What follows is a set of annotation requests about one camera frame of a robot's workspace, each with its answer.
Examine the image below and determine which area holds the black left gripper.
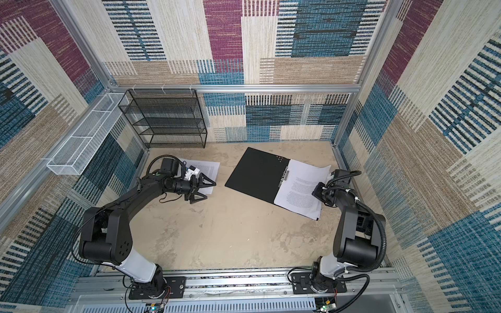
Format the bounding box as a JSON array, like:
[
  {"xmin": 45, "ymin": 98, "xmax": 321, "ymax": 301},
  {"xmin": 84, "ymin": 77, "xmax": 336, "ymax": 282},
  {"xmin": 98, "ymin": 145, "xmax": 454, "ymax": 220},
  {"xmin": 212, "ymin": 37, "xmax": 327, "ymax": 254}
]
[{"xmin": 169, "ymin": 173, "xmax": 216, "ymax": 203}]

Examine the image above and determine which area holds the white text paper sheet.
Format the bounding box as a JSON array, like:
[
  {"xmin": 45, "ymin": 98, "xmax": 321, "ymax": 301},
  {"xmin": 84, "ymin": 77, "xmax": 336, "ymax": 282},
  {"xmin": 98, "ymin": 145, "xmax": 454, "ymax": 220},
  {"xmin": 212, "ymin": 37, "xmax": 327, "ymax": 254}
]
[
  {"xmin": 273, "ymin": 159, "xmax": 331, "ymax": 220},
  {"xmin": 180, "ymin": 159, "xmax": 220, "ymax": 181}
]

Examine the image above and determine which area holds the black wire mesh file rack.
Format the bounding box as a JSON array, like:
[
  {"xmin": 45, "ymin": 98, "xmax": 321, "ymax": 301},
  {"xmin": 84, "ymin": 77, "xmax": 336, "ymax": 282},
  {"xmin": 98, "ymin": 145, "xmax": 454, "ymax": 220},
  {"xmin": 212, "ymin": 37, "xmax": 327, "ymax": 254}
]
[{"xmin": 118, "ymin": 89, "xmax": 207, "ymax": 149}]

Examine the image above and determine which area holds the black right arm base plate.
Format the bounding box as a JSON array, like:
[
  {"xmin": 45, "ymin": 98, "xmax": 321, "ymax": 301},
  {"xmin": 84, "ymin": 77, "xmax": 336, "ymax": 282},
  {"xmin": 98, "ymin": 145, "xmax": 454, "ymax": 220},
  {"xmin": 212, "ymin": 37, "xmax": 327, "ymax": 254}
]
[{"xmin": 288, "ymin": 271, "xmax": 347, "ymax": 295}]

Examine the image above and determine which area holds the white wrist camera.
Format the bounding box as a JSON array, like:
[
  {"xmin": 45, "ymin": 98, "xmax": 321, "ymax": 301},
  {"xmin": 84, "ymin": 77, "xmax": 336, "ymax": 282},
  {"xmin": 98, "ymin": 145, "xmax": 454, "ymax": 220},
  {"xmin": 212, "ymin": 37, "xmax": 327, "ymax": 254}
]
[
  {"xmin": 160, "ymin": 158, "xmax": 200, "ymax": 181},
  {"xmin": 326, "ymin": 169, "xmax": 352, "ymax": 186}
]

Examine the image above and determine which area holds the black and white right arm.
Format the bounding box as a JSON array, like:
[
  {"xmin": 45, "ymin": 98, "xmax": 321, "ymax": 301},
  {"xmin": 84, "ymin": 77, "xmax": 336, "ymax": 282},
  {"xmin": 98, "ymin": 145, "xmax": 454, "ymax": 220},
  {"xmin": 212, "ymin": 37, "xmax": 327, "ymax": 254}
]
[{"xmin": 310, "ymin": 183, "xmax": 387, "ymax": 293}]

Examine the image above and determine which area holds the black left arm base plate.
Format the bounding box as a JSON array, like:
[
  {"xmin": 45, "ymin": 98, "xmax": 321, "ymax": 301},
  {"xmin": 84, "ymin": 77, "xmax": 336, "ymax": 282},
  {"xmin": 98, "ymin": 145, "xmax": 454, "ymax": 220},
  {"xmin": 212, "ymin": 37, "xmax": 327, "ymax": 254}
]
[{"xmin": 127, "ymin": 276, "xmax": 187, "ymax": 301}]

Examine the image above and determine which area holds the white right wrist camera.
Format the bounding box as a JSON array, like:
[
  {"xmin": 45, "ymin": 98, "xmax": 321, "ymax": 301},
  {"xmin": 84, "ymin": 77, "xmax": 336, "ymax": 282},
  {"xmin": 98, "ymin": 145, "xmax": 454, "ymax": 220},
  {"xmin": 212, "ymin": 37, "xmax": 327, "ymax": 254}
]
[{"xmin": 326, "ymin": 169, "xmax": 352, "ymax": 186}]

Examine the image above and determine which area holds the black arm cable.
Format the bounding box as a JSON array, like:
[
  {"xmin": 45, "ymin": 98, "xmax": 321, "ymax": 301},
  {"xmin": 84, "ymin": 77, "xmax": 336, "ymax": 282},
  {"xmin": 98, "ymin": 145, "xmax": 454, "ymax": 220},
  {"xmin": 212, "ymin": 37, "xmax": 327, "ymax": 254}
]
[
  {"xmin": 287, "ymin": 170, "xmax": 387, "ymax": 313},
  {"xmin": 70, "ymin": 154, "xmax": 189, "ymax": 282}
]

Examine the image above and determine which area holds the white text paper top sheet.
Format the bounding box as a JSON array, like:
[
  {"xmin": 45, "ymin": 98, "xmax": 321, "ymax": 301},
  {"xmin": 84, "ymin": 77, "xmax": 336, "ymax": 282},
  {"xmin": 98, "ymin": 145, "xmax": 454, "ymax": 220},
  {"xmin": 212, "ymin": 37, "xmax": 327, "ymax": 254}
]
[{"xmin": 273, "ymin": 159, "xmax": 331, "ymax": 220}]

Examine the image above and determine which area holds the red and black ring binder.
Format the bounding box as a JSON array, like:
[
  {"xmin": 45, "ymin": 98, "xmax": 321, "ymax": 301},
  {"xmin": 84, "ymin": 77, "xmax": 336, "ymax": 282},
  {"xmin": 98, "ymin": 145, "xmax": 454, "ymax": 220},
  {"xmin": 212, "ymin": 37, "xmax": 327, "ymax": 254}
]
[{"xmin": 225, "ymin": 147, "xmax": 291, "ymax": 204}]

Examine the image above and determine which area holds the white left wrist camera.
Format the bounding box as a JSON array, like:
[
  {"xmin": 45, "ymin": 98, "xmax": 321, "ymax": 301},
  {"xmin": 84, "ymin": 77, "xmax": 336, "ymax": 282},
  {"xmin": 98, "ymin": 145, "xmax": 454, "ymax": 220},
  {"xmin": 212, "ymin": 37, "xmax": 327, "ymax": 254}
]
[{"xmin": 160, "ymin": 158, "xmax": 200, "ymax": 181}]

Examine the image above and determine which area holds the white wire mesh tray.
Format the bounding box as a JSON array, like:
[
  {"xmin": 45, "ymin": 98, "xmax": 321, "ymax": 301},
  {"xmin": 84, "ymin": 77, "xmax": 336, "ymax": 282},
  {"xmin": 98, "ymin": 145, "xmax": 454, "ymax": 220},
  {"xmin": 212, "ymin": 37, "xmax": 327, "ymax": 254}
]
[{"xmin": 47, "ymin": 93, "xmax": 123, "ymax": 176}]

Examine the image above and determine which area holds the aluminium front rail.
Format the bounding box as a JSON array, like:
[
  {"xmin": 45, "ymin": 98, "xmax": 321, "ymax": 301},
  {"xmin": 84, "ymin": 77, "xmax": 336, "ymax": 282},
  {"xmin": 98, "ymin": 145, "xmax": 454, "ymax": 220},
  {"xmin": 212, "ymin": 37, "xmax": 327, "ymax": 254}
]
[{"xmin": 70, "ymin": 267, "xmax": 400, "ymax": 304}]

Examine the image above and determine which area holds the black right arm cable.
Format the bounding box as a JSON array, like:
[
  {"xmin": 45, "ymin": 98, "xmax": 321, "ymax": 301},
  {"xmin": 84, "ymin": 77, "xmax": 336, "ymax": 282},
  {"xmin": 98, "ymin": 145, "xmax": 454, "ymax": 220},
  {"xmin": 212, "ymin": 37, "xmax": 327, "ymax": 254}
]
[{"xmin": 287, "ymin": 170, "xmax": 387, "ymax": 313}]

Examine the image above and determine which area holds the white text paper back sheet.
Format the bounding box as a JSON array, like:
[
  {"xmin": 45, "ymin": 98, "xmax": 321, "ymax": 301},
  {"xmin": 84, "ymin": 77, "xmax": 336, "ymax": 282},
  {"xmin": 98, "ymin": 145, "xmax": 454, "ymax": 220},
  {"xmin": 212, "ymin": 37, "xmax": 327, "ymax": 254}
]
[{"xmin": 180, "ymin": 159, "xmax": 220, "ymax": 181}]

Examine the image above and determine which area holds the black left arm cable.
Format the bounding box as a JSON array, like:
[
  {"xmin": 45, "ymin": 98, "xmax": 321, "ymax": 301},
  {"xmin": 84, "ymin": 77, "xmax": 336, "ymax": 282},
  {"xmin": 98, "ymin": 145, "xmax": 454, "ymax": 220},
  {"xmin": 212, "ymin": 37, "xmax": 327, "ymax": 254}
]
[{"xmin": 70, "ymin": 154, "xmax": 189, "ymax": 282}]

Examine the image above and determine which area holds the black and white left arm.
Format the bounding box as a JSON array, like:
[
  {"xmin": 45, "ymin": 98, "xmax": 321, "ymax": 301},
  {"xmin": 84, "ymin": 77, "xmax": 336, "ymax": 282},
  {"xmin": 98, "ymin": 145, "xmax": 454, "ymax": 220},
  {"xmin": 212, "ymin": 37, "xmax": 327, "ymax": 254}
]
[{"xmin": 78, "ymin": 173, "xmax": 216, "ymax": 298}]

